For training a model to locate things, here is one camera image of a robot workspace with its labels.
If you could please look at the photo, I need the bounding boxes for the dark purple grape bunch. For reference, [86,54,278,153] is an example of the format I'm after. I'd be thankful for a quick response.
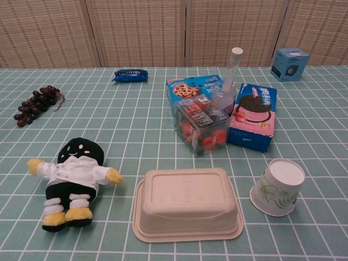
[13,85,66,128]

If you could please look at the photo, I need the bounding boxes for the beige pulp food container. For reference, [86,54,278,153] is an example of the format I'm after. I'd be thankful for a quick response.
[132,167,244,243]

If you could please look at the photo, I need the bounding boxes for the clear plastic beaker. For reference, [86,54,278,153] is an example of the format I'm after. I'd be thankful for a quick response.
[210,84,237,111]

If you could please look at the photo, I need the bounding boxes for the clear test tube white cap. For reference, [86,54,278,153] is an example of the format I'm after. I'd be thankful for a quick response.
[221,47,244,96]

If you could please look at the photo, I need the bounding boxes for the woven bamboo folding screen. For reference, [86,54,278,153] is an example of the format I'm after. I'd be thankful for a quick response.
[0,0,348,69]

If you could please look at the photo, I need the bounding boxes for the green checked tablecloth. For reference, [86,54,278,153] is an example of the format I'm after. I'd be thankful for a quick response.
[0,66,348,261]

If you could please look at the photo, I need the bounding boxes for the blue Oreo snack pack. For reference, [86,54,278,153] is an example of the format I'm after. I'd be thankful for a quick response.
[111,69,149,84]

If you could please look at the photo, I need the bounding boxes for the blue chocolate chip cookie box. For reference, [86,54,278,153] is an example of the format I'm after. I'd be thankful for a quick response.
[165,74,232,116]

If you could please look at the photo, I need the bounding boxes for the black plush doll white coat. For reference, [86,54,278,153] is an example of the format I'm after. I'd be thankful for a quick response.
[26,137,125,233]

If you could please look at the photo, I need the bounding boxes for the pink blue Oreo box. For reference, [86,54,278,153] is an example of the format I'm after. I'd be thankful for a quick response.
[226,83,278,154]

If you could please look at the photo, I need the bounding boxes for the light blue cube box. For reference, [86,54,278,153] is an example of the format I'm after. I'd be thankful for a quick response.
[270,48,310,83]

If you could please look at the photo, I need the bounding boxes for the white paper cup green print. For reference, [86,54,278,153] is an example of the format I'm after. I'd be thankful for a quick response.
[249,158,306,218]

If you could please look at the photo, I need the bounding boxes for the clear plastic box red items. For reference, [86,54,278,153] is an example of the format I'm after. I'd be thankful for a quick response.
[173,95,231,158]

